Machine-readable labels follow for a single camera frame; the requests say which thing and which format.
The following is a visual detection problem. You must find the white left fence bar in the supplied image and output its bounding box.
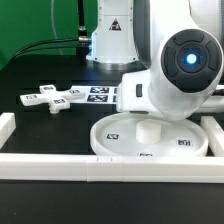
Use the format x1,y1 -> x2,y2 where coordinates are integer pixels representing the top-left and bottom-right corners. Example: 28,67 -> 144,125
0,113 -> 16,149

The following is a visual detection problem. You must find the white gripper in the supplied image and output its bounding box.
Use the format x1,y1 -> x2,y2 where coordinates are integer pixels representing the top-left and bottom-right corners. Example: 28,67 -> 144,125
116,71 -> 154,112

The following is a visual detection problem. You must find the fiducial marker sheet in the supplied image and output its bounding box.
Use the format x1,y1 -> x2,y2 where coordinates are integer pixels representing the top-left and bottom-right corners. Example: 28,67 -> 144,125
72,86 -> 117,104

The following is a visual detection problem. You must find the white front fence bar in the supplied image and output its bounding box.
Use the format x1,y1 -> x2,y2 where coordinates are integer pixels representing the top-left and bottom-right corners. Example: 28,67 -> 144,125
0,153 -> 224,183

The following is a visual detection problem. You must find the white fence bar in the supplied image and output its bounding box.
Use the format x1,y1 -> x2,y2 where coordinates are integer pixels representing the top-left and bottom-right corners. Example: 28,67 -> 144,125
0,113 -> 16,149
0,153 -> 224,183
201,116 -> 224,157

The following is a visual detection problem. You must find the black vertical pole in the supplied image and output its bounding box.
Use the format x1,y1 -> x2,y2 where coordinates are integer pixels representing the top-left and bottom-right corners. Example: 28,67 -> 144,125
77,0 -> 87,36

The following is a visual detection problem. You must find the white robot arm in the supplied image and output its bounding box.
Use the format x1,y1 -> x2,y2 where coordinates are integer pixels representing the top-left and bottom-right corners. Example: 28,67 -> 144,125
117,0 -> 224,120

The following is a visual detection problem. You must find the thin white cable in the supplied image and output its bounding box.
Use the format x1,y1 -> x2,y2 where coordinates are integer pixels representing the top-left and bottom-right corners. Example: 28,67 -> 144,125
50,0 -> 64,56

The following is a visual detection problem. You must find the white cross-shaped table base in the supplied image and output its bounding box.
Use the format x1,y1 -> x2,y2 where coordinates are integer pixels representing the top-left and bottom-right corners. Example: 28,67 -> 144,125
20,85 -> 86,114

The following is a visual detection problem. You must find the white round table top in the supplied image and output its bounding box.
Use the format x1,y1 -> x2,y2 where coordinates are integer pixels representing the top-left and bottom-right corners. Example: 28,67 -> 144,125
90,113 -> 208,157

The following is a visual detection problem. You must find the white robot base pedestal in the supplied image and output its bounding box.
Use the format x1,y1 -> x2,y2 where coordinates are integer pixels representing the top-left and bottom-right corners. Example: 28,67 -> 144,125
87,0 -> 138,65

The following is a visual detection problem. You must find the black cable bundle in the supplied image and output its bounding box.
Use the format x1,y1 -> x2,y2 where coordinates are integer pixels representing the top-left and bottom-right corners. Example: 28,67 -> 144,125
9,37 -> 93,63

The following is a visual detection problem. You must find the white right fence bar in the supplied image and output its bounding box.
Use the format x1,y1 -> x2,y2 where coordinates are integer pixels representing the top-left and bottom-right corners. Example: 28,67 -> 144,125
201,116 -> 224,157

